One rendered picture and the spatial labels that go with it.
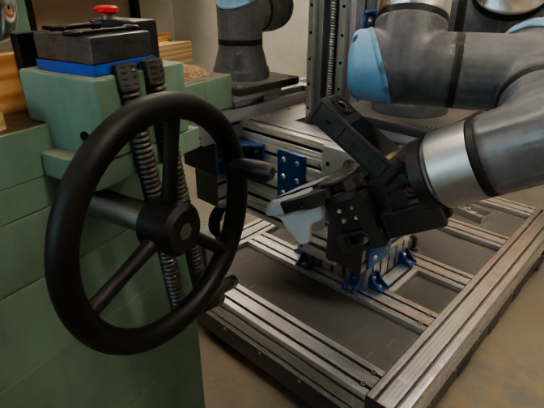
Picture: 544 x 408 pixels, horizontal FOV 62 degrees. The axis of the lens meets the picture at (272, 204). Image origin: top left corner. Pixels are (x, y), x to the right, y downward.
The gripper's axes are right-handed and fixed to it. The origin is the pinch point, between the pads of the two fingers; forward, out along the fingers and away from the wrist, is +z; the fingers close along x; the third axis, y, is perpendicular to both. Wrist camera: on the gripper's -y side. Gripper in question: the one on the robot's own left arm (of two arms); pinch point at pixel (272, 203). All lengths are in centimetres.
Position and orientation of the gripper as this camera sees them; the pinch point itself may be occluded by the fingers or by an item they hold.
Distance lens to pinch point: 56.0
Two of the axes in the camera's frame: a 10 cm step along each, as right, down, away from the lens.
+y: 4.3, 8.9, 1.5
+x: 5.2, -3.8, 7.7
